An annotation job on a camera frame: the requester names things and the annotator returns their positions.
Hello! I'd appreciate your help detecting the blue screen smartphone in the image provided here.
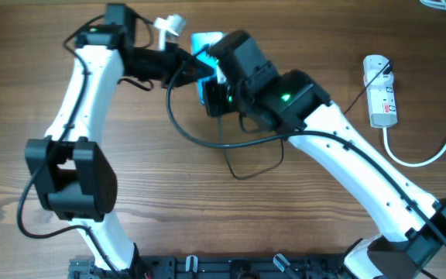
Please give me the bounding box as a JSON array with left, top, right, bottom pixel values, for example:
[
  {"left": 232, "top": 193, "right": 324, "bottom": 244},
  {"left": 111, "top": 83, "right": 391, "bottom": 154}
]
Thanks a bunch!
[{"left": 190, "top": 31, "right": 225, "bottom": 106}]

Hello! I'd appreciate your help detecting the black usb charging cable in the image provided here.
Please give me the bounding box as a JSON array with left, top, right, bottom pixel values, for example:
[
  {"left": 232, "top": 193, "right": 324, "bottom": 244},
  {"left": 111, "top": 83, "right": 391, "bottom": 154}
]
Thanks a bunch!
[{"left": 217, "top": 60, "right": 395, "bottom": 181}]

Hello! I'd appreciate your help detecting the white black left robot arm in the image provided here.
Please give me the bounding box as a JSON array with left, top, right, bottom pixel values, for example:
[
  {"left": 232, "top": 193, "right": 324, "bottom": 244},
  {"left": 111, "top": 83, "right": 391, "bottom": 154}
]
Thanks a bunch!
[{"left": 25, "top": 4, "right": 213, "bottom": 278}]

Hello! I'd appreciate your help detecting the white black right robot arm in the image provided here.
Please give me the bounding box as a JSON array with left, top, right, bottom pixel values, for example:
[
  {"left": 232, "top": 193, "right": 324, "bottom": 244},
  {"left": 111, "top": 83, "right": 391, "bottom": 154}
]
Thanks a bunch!
[{"left": 204, "top": 30, "right": 446, "bottom": 278}]

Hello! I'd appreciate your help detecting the white usb charger adapter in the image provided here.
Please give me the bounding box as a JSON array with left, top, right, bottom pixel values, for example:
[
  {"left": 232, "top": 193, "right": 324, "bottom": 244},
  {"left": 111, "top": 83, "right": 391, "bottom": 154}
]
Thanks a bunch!
[{"left": 364, "top": 69, "right": 394, "bottom": 88}]

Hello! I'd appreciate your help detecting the white power strip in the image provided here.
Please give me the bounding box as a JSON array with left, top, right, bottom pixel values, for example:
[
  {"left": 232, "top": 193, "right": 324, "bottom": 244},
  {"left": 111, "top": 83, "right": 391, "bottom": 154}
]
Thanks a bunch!
[{"left": 363, "top": 54, "right": 398, "bottom": 129}]

